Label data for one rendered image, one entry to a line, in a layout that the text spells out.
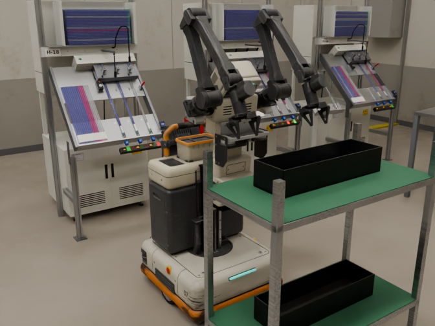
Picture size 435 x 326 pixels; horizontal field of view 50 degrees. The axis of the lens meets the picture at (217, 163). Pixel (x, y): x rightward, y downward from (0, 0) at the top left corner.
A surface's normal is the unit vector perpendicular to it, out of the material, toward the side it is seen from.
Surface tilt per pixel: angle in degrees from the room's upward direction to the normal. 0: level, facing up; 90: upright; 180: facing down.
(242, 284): 90
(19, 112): 90
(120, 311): 0
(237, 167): 98
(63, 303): 0
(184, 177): 90
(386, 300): 0
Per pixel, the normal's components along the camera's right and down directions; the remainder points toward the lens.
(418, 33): -0.83, 0.17
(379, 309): 0.00, -0.95
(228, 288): 0.57, 0.25
